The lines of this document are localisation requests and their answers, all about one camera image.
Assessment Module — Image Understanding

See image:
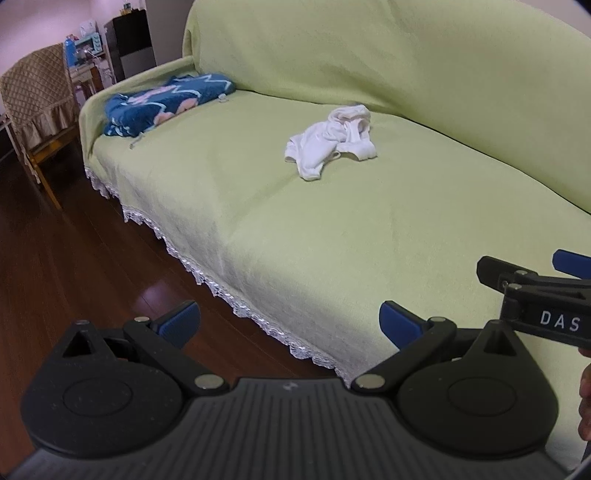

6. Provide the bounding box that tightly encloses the black refrigerator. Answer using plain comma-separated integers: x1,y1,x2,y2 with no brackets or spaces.
103,9,156,80

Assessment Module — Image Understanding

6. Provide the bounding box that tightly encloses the blue floral blanket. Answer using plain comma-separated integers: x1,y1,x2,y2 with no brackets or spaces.
104,73,237,138

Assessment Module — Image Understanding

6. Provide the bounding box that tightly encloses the white shirt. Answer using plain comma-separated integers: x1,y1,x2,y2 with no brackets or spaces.
284,104,378,181

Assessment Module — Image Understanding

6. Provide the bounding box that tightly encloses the white side table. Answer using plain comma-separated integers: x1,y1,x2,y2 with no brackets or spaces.
68,50,116,101

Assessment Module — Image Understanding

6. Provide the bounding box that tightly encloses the chair with beige quilted cover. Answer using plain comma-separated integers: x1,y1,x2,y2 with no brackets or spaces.
0,44,82,212

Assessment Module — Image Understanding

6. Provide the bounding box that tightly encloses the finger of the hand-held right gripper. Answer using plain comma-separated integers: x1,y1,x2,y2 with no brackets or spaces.
477,256,591,297
553,249,591,280

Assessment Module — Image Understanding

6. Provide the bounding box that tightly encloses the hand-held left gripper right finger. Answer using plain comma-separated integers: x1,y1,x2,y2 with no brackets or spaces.
350,300,532,396

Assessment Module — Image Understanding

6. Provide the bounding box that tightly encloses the green covered sofa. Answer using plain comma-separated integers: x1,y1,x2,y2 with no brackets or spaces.
76,0,591,389

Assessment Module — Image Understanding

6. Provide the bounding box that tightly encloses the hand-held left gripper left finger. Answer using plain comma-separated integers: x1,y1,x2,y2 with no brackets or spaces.
46,300,230,396

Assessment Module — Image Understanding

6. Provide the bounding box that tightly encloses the person's right hand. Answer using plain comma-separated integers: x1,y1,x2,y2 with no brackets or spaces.
578,348,591,442

